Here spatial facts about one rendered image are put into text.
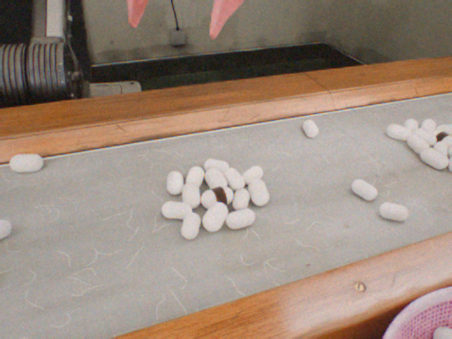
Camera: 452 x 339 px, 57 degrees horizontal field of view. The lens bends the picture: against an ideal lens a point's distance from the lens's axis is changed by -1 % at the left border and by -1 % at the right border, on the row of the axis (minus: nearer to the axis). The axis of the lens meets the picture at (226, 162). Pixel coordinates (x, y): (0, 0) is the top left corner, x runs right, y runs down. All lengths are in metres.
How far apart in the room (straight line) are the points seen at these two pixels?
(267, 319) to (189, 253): 0.12
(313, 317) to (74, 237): 0.25
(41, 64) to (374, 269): 0.62
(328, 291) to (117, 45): 2.32
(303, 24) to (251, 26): 0.40
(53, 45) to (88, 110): 0.22
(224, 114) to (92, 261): 0.31
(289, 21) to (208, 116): 2.38
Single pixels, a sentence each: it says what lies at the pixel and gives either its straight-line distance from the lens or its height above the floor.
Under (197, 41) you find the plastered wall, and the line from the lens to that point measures 2.71.
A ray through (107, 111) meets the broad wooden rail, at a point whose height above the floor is 0.76.
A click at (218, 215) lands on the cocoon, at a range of 0.44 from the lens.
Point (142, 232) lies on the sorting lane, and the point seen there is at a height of 0.74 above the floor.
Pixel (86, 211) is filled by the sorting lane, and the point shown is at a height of 0.74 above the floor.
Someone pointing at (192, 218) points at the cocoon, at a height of 0.76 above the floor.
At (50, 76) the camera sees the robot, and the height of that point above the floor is 0.76.
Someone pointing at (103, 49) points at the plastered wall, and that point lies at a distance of 2.58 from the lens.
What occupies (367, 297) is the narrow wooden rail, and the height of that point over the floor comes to 0.76.
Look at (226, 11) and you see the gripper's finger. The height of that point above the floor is 0.93.
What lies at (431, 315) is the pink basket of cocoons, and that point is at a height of 0.75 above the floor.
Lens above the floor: 1.05
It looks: 34 degrees down
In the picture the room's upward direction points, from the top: 3 degrees clockwise
